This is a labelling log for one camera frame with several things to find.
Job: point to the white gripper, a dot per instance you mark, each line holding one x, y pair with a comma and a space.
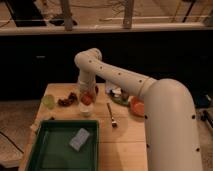
86, 83

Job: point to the red apple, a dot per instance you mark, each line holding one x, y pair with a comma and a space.
87, 99

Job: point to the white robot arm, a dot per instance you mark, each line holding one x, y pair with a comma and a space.
170, 118

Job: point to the white paper cup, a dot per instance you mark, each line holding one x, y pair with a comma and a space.
85, 110

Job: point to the green cup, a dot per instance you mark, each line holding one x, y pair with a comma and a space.
48, 101

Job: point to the dark red toy food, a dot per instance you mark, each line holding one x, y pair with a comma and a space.
68, 101

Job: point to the green plate with items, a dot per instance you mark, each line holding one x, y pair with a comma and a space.
119, 96

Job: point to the grey sponge block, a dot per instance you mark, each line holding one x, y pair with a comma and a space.
79, 139

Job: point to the green plastic tray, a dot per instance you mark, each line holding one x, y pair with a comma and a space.
52, 151

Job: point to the brush with wooden handle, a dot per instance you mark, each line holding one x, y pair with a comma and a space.
113, 121

